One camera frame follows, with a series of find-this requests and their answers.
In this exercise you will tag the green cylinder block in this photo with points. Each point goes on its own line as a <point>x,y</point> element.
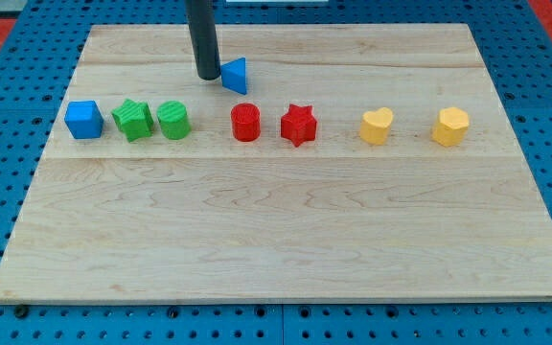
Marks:
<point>173,120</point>

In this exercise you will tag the light wooden board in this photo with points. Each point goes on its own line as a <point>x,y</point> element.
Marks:
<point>210,220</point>

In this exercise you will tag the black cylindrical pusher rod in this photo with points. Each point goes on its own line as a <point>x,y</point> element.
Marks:
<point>203,33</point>

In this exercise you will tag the blue triangle block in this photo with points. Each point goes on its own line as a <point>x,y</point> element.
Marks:
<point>233,75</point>

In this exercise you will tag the yellow heart block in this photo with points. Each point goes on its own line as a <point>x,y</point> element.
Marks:
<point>375,126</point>

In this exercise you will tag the red star block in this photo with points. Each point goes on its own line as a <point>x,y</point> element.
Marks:
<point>299,125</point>

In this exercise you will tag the green star block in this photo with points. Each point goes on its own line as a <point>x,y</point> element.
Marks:
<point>133,119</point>

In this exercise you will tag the yellow hexagon block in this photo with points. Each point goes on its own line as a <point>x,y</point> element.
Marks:
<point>450,127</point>

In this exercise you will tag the blue cube block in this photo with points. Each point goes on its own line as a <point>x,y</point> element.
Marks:
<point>84,119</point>

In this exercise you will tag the red cylinder block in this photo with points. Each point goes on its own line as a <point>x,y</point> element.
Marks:
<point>246,122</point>

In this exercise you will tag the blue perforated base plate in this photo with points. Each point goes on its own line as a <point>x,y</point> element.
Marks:
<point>37,61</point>

